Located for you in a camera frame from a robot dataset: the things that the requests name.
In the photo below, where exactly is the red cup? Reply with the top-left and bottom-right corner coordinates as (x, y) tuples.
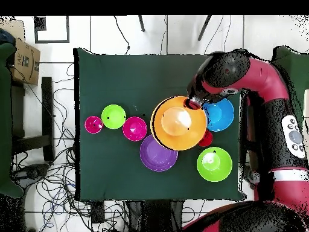
(197, 129), (214, 147)
(84, 115), (104, 134)

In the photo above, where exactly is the green cloth covered table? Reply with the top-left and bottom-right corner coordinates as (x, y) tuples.
(0, 42), (24, 199)
(271, 45), (309, 126)

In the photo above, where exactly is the small pink bowl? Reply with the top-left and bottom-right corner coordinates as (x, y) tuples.
(122, 117), (148, 143)

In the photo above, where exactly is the black floor cable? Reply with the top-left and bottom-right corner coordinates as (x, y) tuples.
(113, 15), (132, 55)

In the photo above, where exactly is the black square floor frame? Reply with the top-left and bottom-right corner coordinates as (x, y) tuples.
(33, 15), (71, 45)

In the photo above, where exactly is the cardboard box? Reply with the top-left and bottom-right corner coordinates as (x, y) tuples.
(9, 37), (41, 86)

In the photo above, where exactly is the grey stand base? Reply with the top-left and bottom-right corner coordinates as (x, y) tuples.
(11, 163), (50, 185)
(243, 166), (260, 188)

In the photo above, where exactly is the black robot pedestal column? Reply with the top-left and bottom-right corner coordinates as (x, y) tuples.
(126, 199), (186, 232)

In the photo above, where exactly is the large yellow bowl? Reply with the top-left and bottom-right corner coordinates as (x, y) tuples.
(150, 95), (208, 152)

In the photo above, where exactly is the purple bowl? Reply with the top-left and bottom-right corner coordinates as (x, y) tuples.
(139, 134), (179, 172)

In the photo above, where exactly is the black bench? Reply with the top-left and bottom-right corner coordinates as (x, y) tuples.
(10, 76), (56, 163)

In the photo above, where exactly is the black tripod leg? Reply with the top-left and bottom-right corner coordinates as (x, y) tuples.
(197, 15), (212, 42)
(138, 15), (146, 33)

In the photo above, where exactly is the small green bowl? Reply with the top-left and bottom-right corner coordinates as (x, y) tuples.
(101, 104), (127, 130)

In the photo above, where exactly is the large green bowl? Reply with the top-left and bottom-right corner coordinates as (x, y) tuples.
(196, 146), (233, 182)

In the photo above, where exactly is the large blue bowl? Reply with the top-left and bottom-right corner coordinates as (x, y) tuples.
(202, 97), (235, 132)

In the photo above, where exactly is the dark green tablecloth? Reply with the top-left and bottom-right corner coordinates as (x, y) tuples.
(73, 47), (248, 202)

